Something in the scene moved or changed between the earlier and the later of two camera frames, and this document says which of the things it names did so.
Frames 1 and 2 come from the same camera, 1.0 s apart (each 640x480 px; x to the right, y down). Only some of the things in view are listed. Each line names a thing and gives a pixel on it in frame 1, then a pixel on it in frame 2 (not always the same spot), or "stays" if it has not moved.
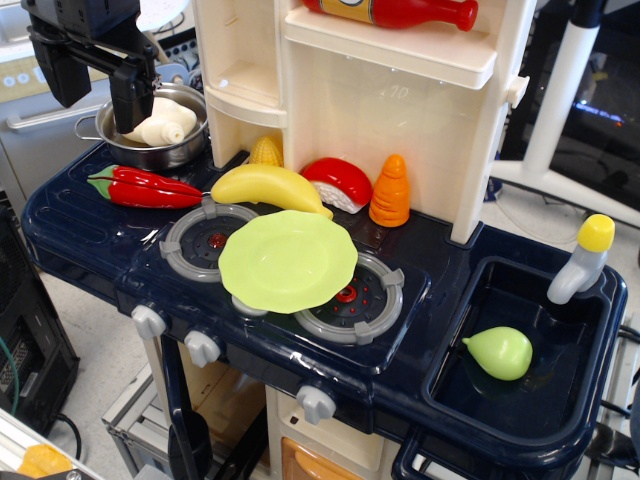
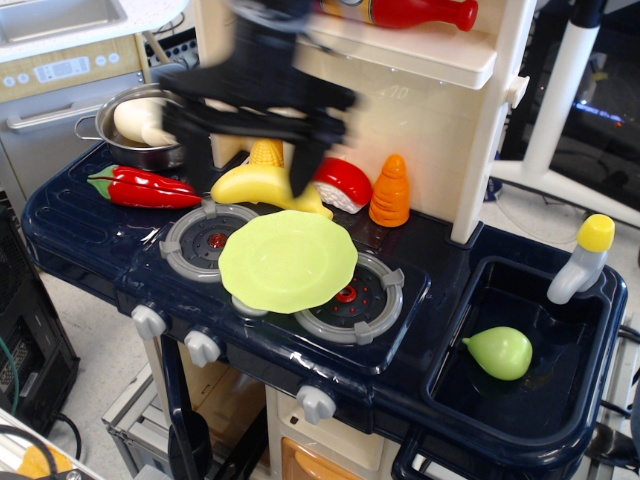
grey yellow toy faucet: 587,264 stays
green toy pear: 501,352 stays
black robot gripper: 105,30 -> 259,87
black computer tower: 38,365 stays
